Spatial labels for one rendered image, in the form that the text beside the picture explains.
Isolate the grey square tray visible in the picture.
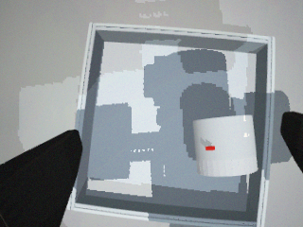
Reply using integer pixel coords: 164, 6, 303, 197
67, 23, 276, 227

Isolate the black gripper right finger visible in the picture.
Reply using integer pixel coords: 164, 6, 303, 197
280, 111, 303, 173

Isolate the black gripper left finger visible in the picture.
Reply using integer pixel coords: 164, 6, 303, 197
0, 130, 82, 227

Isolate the white cylinder with two slots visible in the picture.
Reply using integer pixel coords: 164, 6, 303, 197
192, 114, 258, 177

